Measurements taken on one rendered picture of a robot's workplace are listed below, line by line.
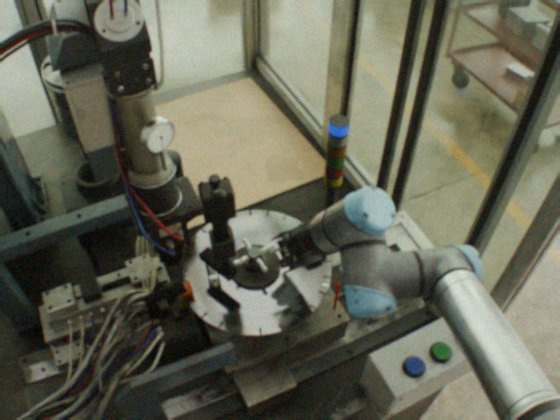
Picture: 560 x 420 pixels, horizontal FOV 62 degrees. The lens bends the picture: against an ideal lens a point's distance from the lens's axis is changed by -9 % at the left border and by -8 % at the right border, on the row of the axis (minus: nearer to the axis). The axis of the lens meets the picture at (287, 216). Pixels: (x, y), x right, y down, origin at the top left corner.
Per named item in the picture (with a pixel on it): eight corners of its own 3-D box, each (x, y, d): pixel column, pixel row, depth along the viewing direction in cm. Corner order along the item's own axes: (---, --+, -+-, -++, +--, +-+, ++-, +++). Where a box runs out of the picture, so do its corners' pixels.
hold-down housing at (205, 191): (235, 240, 98) (227, 164, 83) (240, 259, 95) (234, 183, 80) (207, 246, 97) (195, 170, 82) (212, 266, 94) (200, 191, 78)
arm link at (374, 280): (425, 306, 73) (414, 235, 76) (352, 315, 71) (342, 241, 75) (409, 312, 80) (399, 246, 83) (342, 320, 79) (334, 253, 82)
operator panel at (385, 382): (452, 333, 121) (471, 301, 110) (478, 367, 115) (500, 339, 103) (358, 382, 113) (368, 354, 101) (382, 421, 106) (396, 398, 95)
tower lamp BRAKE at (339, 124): (341, 122, 114) (343, 112, 111) (352, 134, 111) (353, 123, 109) (324, 127, 112) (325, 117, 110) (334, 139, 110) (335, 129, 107)
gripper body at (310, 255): (268, 238, 97) (296, 220, 86) (305, 227, 101) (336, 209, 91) (282, 276, 95) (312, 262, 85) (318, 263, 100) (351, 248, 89)
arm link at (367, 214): (361, 235, 72) (352, 180, 74) (324, 253, 81) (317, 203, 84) (403, 236, 76) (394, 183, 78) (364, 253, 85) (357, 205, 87)
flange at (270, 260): (258, 297, 104) (257, 291, 102) (218, 270, 108) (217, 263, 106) (291, 263, 110) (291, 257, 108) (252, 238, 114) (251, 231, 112)
